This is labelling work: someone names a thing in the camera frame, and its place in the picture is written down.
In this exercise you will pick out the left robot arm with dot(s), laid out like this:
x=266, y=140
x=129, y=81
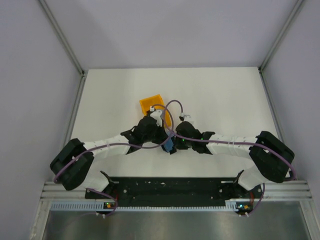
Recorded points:
x=76, y=165

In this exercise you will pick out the left aluminium frame post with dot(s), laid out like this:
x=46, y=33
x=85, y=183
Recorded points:
x=61, y=36

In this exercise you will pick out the grey cable duct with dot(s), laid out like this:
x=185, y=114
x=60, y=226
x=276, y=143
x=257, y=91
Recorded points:
x=100, y=206

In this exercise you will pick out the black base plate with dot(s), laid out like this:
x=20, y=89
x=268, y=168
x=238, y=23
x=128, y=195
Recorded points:
x=178, y=191

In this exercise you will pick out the yellow plastic bin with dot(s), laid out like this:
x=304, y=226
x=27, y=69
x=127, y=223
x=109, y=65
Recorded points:
x=148, y=102

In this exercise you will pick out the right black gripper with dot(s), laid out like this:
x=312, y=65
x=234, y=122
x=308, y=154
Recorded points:
x=177, y=144

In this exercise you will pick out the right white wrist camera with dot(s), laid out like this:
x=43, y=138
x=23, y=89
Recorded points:
x=186, y=118

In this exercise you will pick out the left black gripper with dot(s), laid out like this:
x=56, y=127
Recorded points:
x=162, y=135

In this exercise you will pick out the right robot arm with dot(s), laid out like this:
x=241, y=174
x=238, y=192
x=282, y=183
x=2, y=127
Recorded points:
x=271, y=157

